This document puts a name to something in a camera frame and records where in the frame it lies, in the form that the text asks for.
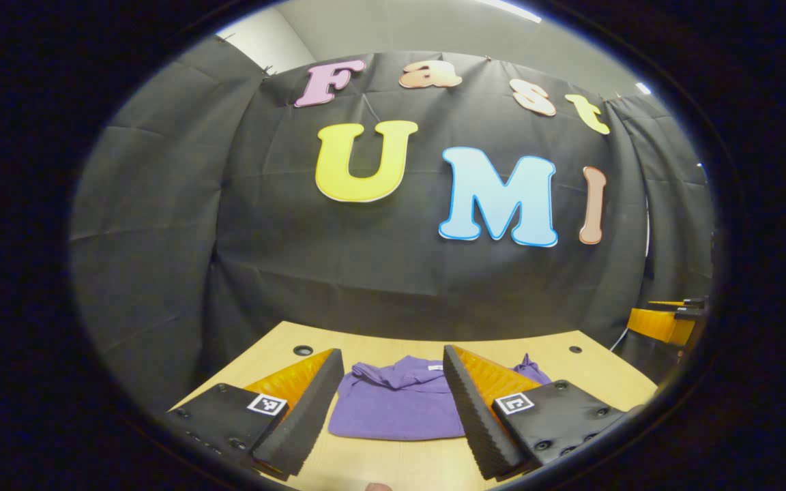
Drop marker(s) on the purple button shirt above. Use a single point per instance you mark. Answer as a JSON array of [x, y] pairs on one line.
[[393, 409]]

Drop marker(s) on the small ceiling light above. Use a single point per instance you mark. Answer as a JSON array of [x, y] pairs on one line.
[[643, 88]]

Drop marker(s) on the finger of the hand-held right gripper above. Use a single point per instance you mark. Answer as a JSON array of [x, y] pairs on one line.
[[659, 326], [669, 304]]

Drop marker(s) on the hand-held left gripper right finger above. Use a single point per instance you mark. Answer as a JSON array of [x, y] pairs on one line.
[[478, 423]]

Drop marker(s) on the black backdrop cloth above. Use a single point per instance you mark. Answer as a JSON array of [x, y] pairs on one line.
[[181, 259]]

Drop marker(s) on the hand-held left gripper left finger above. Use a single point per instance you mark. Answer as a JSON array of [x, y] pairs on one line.
[[304, 416]]

